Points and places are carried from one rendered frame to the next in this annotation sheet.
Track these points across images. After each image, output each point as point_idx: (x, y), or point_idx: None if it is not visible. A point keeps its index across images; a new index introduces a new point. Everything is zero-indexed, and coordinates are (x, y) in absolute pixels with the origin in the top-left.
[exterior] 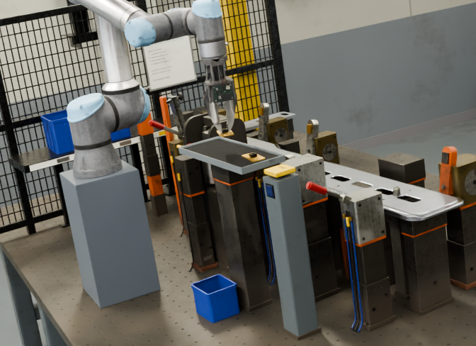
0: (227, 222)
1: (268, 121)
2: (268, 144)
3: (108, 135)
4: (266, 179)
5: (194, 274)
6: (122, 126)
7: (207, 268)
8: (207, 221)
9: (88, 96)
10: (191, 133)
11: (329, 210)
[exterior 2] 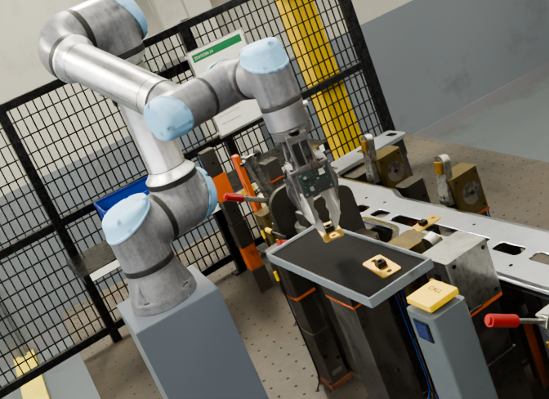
0: (359, 353)
1: (376, 157)
2: (384, 190)
3: (166, 249)
4: (414, 313)
5: (323, 395)
6: (184, 230)
7: (340, 383)
8: (327, 321)
9: (128, 199)
10: (281, 212)
11: None
